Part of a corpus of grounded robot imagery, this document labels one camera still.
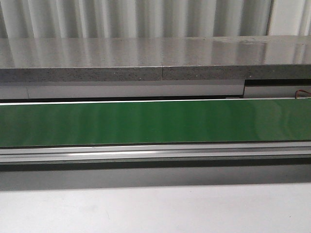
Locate green conveyor belt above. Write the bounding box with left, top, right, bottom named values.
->
left=0, top=99, right=311, bottom=148

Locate red wire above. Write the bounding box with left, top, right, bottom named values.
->
left=294, top=89, right=311, bottom=99

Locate aluminium conveyor front rail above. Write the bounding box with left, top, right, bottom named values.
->
left=0, top=141, right=311, bottom=163

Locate grey stone countertop slab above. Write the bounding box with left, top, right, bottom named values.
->
left=0, top=36, right=311, bottom=83

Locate white conveyor rear panel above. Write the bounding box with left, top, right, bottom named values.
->
left=0, top=79, right=311, bottom=100

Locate white corrugated curtain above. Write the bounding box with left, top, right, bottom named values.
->
left=0, top=0, right=311, bottom=38

